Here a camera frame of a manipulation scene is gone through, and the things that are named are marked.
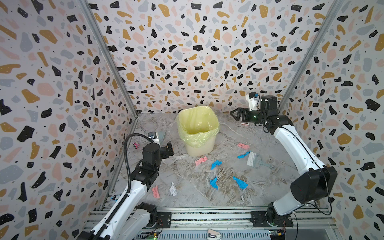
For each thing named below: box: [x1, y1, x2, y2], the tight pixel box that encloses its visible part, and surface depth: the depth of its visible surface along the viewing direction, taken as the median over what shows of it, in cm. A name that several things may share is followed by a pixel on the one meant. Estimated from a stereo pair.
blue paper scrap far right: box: [237, 151, 251, 159], surface depth 99 cm
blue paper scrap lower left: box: [209, 176, 219, 190], surface depth 87 cm
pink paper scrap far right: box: [237, 143, 250, 150], surface depth 105 cm
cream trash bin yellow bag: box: [176, 106, 220, 157], surface depth 90 cm
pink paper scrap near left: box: [152, 185, 161, 199], surface depth 83 cm
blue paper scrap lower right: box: [232, 176, 249, 190], surface depth 87 cm
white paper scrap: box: [169, 182, 178, 197], surface depth 85 cm
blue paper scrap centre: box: [210, 160, 223, 171], surface depth 96 cm
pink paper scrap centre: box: [195, 156, 208, 166], surface depth 97 cm
